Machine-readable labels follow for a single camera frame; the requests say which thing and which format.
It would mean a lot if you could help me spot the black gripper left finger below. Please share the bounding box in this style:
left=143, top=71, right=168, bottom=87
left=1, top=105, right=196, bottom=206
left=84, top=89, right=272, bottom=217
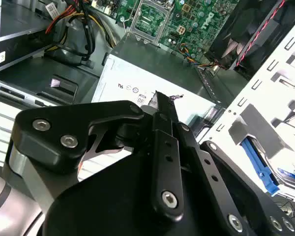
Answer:
left=2, top=90, right=185, bottom=223

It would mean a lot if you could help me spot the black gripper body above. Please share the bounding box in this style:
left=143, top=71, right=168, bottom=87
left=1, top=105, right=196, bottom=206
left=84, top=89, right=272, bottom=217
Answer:
left=41, top=152, right=228, bottom=236

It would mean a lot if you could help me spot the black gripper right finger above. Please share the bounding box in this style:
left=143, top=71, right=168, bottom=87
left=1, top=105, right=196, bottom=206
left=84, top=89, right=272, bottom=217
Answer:
left=178, top=122, right=295, bottom=236

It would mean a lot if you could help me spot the hard disk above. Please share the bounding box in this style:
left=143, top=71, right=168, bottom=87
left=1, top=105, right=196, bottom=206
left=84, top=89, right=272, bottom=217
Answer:
left=240, top=136, right=295, bottom=197

